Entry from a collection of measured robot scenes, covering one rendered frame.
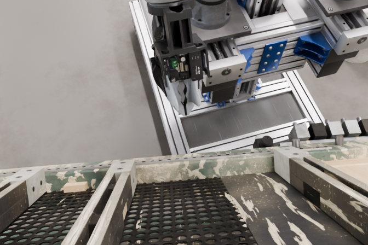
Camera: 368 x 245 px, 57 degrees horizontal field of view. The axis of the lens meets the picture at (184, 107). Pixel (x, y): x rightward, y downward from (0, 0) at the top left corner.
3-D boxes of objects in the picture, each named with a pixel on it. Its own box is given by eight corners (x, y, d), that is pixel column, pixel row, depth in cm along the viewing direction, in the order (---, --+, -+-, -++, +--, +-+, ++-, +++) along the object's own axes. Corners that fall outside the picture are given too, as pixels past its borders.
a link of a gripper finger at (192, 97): (192, 128, 58) (185, 81, 54) (184, 111, 63) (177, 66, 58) (210, 124, 59) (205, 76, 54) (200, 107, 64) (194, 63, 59)
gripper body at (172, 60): (164, 92, 52) (150, 13, 45) (154, 69, 59) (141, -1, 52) (212, 81, 53) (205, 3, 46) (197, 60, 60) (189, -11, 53)
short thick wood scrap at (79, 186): (87, 187, 99) (87, 181, 99) (85, 191, 96) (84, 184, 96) (67, 189, 99) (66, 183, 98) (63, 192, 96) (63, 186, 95)
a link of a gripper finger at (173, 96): (174, 133, 58) (166, 86, 53) (167, 115, 63) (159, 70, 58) (192, 128, 58) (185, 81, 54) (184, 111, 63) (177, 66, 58)
